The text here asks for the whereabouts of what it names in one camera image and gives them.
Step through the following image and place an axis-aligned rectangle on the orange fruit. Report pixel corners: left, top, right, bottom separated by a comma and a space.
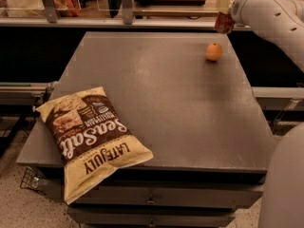
205, 43, 222, 62

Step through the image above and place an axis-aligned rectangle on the upper grey drawer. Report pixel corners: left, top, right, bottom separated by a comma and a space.
74, 181, 263, 209

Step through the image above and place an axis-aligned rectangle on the brown yellow chip bag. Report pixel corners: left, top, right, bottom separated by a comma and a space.
37, 87, 153, 204

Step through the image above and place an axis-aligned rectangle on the wire basket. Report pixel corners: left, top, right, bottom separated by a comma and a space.
20, 167, 44, 195

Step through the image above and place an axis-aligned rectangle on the red coke can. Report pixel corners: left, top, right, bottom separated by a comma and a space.
215, 12, 235, 34

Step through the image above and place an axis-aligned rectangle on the grey drawer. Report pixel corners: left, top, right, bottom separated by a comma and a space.
74, 181, 263, 209
67, 207, 235, 228

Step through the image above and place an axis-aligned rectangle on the clear plastic bin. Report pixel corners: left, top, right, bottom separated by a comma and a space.
0, 0, 81, 18

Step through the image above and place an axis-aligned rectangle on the lower grey drawer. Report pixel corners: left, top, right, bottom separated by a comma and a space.
67, 207, 235, 228

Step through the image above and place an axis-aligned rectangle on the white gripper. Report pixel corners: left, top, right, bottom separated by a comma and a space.
216, 0, 257, 26

